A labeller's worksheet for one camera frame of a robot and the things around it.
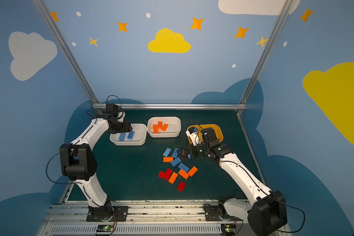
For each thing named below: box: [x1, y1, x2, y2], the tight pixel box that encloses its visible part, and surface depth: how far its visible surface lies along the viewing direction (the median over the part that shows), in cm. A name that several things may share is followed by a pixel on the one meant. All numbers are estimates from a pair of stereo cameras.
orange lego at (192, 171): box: [187, 165, 199, 177], surface depth 91 cm
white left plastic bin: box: [109, 122, 148, 147], surface depth 106 cm
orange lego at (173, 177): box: [168, 172, 179, 185], surface depth 88 cm
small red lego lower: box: [157, 171, 166, 179], surface depth 88 cm
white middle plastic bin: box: [147, 116, 182, 138], surface depth 112 cm
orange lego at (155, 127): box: [150, 123, 159, 134], surface depth 112 cm
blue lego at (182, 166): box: [177, 162, 190, 173], surface depth 92 cm
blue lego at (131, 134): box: [127, 130, 136, 140], surface depth 106 cm
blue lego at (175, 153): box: [172, 147, 180, 158], surface depth 98 cm
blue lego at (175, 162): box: [170, 156, 182, 168], surface depth 95 cm
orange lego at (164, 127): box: [161, 123, 169, 132], surface depth 113 cm
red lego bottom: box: [177, 180, 186, 193], surface depth 84 cm
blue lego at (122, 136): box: [118, 132, 127, 142], surface depth 106 cm
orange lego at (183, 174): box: [177, 169, 190, 180], surface depth 90 cm
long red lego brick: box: [163, 168, 173, 181], surface depth 88 cm
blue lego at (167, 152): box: [162, 147, 172, 157], surface depth 100 cm
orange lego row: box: [162, 156, 174, 163], surface depth 95 cm
